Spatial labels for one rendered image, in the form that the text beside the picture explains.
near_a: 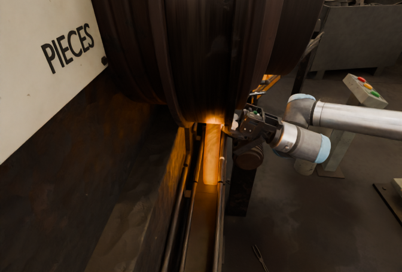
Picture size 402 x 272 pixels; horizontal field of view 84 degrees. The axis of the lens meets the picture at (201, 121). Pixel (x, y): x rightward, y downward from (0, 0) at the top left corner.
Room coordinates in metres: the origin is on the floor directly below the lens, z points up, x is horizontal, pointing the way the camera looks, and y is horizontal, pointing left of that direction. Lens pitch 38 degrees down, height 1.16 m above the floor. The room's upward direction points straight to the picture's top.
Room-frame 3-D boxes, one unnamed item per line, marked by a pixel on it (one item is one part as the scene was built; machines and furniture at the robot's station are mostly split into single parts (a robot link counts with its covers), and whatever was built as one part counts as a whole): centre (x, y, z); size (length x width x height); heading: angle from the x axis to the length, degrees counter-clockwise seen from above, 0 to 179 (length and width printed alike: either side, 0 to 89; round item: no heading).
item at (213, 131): (0.41, -0.03, 0.75); 0.18 x 0.03 x 0.18; 174
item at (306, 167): (0.98, -0.68, 0.26); 0.12 x 0.12 x 0.52
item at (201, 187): (0.43, -0.03, 0.66); 0.19 x 0.07 x 0.01; 173
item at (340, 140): (1.00, -0.84, 0.31); 0.24 x 0.16 x 0.62; 173
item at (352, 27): (2.69, -1.60, 0.39); 1.03 x 0.83 x 0.77; 98
